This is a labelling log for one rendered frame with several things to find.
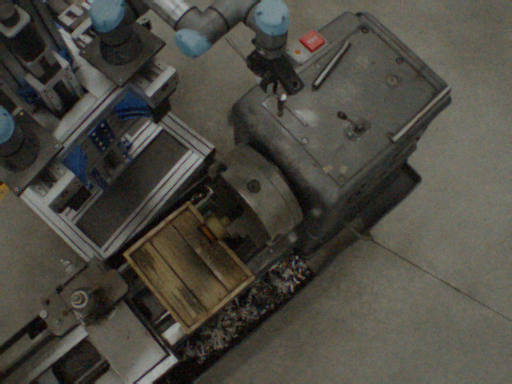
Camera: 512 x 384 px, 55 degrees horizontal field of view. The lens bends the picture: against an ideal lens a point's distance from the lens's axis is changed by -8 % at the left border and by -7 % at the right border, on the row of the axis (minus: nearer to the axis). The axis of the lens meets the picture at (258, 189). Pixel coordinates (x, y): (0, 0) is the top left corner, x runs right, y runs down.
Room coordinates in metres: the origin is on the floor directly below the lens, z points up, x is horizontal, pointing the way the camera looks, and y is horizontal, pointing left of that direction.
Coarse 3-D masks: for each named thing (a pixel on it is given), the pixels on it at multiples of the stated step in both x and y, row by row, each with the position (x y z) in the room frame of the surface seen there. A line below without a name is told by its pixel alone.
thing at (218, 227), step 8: (208, 216) 0.42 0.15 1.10; (224, 216) 0.42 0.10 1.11; (200, 224) 0.39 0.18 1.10; (208, 224) 0.39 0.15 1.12; (216, 224) 0.39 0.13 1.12; (224, 224) 0.39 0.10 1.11; (200, 232) 0.37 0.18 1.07; (208, 232) 0.36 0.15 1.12; (216, 232) 0.36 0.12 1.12; (224, 232) 0.37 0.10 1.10; (208, 240) 0.34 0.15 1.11; (216, 240) 0.35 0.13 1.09
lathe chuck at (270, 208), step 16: (224, 160) 0.57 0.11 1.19; (240, 160) 0.56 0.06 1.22; (224, 176) 0.51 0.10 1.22; (240, 176) 0.50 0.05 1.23; (256, 176) 0.50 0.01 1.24; (240, 192) 0.45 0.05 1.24; (256, 192) 0.46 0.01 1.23; (272, 192) 0.46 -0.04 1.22; (256, 208) 0.41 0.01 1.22; (272, 208) 0.42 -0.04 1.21; (288, 208) 0.43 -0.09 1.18; (272, 224) 0.38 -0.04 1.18; (288, 224) 0.39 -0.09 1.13
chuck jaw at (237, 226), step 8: (240, 216) 0.42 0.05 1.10; (248, 216) 0.42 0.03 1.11; (232, 224) 0.39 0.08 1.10; (240, 224) 0.39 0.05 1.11; (248, 224) 0.39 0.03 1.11; (256, 224) 0.39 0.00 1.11; (232, 232) 0.37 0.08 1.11; (240, 232) 0.37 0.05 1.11; (248, 232) 0.37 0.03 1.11; (256, 232) 0.37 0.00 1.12; (264, 232) 0.37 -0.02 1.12; (256, 240) 0.34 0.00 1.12; (264, 240) 0.35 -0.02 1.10; (272, 240) 0.35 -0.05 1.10
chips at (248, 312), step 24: (168, 216) 0.56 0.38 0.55; (120, 264) 0.35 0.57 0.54; (288, 264) 0.37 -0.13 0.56; (264, 288) 0.27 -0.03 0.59; (288, 288) 0.27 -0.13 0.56; (240, 312) 0.17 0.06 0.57; (264, 312) 0.17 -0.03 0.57; (192, 336) 0.07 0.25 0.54; (216, 336) 0.07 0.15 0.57; (240, 336) 0.07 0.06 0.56; (192, 360) -0.03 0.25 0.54; (216, 360) -0.03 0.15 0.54
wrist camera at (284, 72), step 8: (272, 64) 0.69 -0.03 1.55; (280, 64) 0.69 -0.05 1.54; (288, 64) 0.70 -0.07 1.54; (272, 72) 0.68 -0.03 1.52; (280, 72) 0.67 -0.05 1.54; (288, 72) 0.68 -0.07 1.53; (280, 80) 0.66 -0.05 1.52; (288, 80) 0.66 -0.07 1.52; (296, 80) 0.66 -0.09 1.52; (288, 88) 0.64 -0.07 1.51; (296, 88) 0.64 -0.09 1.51
